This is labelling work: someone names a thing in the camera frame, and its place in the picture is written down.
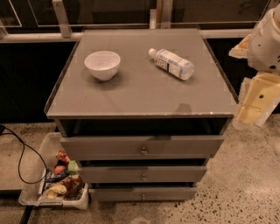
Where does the red snack packet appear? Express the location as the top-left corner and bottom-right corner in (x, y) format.
(56, 150), (70, 165)

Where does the black cable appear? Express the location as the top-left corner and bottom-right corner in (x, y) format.
(0, 125), (48, 186)

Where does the grey drawer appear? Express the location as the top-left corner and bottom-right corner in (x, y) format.
(78, 166), (207, 183)
(89, 187), (196, 201)
(60, 136), (224, 161)

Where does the metal window rail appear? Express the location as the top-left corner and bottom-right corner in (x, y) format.
(0, 0), (256, 43)

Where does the clear plastic storage bin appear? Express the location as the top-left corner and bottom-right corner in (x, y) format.
(18, 132), (88, 210)

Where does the green snack packet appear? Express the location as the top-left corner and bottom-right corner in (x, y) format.
(66, 160), (79, 175)

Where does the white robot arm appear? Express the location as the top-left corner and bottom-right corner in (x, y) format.
(229, 4), (280, 130)

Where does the clear plastic water bottle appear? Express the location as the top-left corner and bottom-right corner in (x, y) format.
(148, 48), (194, 81)

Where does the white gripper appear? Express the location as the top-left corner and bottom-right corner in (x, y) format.
(228, 17), (280, 130)

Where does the grey top drawer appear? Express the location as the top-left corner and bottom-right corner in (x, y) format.
(60, 136), (224, 161)

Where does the brown snack bag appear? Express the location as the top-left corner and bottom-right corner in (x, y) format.
(43, 174), (83, 199)

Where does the grey bottom drawer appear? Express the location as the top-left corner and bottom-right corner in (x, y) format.
(89, 187), (196, 201)

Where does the white ceramic bowl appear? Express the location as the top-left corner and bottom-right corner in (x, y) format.
(84, 51), (121, 81)

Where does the grey drawer cabinet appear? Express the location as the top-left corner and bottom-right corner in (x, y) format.
(45, 29), (235, 189)

